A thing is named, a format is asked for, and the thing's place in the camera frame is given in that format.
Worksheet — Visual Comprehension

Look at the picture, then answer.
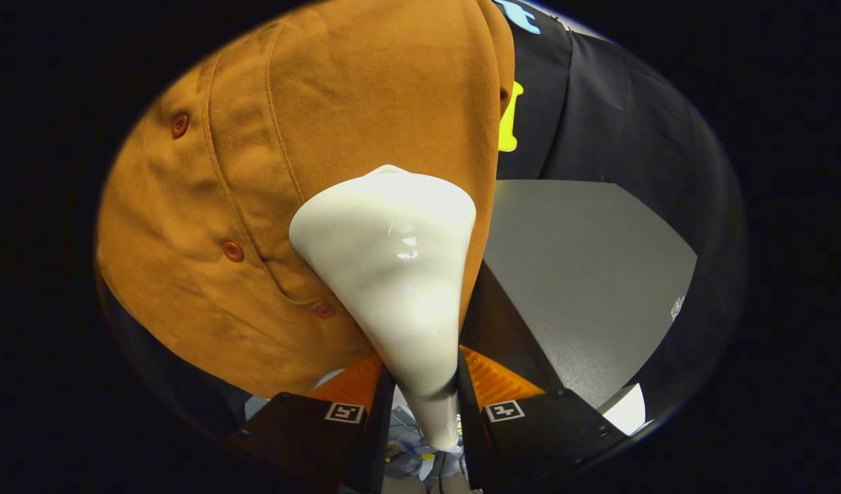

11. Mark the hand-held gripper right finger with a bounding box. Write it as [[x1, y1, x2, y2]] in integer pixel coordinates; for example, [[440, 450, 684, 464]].
[[455, 345, 627, 493]]

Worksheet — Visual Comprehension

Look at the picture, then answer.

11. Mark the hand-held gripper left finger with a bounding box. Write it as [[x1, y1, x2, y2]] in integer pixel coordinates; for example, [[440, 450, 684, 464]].
[[228, 353, 397, 494]]

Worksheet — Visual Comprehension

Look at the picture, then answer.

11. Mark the white garment steamer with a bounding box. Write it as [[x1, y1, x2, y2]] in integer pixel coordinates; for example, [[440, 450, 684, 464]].
[[288, 165, 477, 451]]

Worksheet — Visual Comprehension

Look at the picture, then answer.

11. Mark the orange-brown button shirt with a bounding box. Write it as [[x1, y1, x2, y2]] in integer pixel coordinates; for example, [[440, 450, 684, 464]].
[[95, 0, 516, 399]]

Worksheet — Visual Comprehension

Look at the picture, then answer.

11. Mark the grey side table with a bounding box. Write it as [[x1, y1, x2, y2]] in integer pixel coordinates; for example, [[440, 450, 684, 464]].
[[462, 180, 698, 436]]

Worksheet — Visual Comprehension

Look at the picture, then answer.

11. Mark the black backdrop cloth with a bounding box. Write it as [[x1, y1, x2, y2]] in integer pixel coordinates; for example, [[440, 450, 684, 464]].
[[98, 0, 747, 447]]

